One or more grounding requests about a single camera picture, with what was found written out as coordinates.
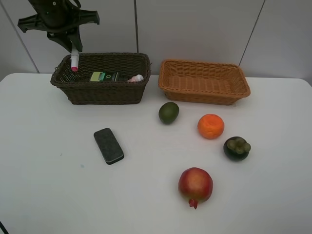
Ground dark brown wicker basket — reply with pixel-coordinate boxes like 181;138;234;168
51;53;151;105

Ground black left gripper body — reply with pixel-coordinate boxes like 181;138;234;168
18;0;100;33

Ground orange tangerine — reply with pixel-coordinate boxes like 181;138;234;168
197;114;225;139

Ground white marker red cap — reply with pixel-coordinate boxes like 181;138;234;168
71;44;79;72

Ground dark purple mangosteen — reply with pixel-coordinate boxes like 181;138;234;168
223;136;251;161

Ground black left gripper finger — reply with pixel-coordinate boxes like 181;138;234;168
47;33;72;53
68;28;83;52

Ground black whiteboard eraser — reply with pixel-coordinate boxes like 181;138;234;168
94;128;124;165

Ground dark green pump bottle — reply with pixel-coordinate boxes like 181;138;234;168
90;72;128;82

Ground red pomegranate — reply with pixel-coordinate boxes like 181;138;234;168
178;167;214;209

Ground green avocado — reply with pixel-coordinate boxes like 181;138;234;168
158;102;179;124

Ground orange wicker basket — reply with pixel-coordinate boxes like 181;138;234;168
158;59;251;105

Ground pink bottle white cap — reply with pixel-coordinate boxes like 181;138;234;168
127;75;144;82

